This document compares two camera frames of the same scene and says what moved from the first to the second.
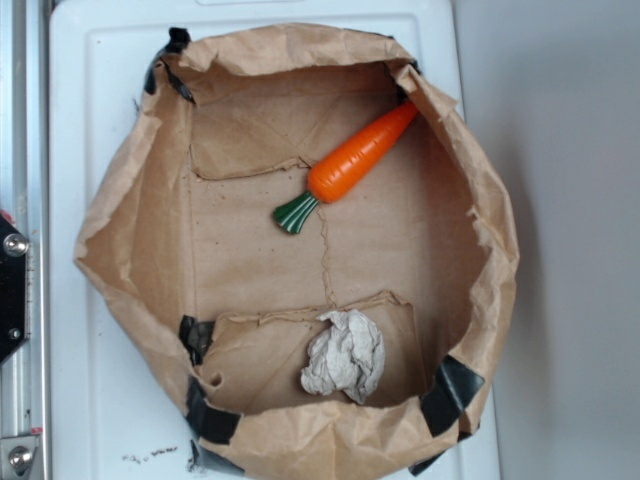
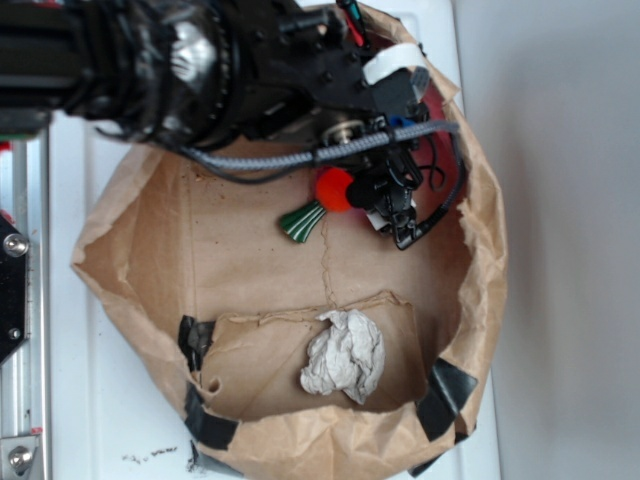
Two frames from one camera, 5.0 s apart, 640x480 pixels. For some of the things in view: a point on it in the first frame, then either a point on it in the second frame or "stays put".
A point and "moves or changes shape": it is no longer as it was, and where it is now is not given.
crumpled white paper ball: [348, 355] stays put
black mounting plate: [14, 248] stays put
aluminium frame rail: [25, 379] stays put
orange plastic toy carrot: [355, 120] moves or changes shape
